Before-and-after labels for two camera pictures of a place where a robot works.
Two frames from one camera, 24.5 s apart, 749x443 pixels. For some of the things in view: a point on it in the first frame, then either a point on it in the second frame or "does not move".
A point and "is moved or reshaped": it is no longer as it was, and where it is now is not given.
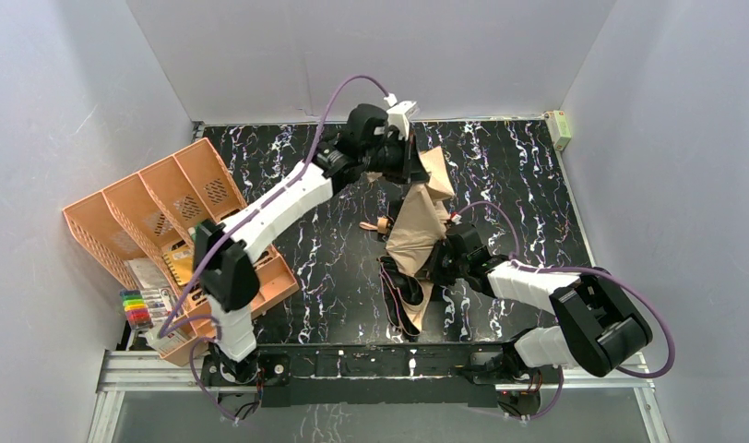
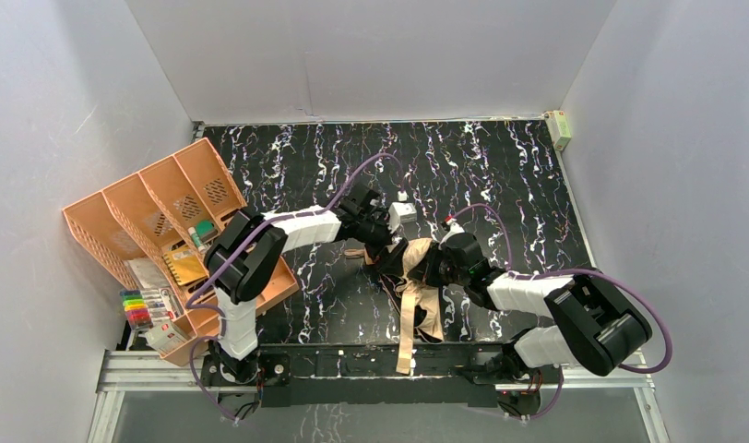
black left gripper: (410, 162) -> (386, 243)
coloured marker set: (144, 308) does not move
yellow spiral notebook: (181, 262) does not move
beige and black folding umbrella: (415, 224) is moved or reshaped
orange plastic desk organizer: (141, 229) does not move
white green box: (558, 128) does not move
